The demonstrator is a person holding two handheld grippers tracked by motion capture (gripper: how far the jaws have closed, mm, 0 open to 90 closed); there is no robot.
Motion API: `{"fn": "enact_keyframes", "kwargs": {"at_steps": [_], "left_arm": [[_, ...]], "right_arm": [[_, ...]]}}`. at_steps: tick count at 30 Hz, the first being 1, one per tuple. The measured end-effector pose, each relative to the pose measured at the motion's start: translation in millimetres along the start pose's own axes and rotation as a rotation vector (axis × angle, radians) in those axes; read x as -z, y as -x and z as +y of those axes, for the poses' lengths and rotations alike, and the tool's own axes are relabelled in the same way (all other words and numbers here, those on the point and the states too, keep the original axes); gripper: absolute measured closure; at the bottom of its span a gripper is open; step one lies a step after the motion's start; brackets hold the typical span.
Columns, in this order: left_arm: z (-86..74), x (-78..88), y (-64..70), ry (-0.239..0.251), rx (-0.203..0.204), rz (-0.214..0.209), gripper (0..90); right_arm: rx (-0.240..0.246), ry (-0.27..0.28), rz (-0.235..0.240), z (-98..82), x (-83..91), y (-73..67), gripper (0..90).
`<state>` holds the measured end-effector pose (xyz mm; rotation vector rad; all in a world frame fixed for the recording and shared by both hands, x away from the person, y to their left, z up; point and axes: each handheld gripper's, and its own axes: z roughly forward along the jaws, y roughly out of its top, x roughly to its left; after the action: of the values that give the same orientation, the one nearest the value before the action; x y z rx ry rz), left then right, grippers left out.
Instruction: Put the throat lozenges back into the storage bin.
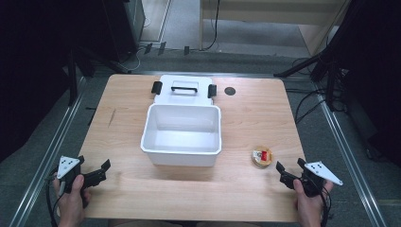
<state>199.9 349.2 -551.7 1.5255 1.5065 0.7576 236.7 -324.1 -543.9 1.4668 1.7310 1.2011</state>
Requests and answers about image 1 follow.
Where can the white plastic storage box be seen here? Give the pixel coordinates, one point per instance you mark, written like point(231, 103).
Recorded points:
point(181, 129)

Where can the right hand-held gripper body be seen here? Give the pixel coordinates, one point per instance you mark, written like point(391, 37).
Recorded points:
point(318, 176)

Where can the black metal stand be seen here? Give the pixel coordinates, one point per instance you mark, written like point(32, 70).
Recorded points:
point(72, 75)

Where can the black power plug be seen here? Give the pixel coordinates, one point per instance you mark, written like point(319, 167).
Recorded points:
point(148, 48)
point(186, 50)
point(162, 48)

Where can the black tripod stand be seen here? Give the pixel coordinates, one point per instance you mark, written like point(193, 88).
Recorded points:
point(315, 61)

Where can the black round table grommet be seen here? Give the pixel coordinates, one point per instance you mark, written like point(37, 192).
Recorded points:
point(230, 91)

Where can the person's left hand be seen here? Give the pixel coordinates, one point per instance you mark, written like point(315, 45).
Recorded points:
point(72, 201)

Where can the dark cabinet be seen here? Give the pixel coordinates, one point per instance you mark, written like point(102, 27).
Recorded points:
point(124, 25)

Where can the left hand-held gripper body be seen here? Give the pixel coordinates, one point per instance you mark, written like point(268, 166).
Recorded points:
point(67, 166)

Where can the person's right hand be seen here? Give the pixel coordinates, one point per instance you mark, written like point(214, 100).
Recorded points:
point(307, 206)

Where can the metal floor rail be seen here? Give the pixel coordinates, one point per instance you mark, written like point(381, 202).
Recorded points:
point(346, 157)
point(47, 157)

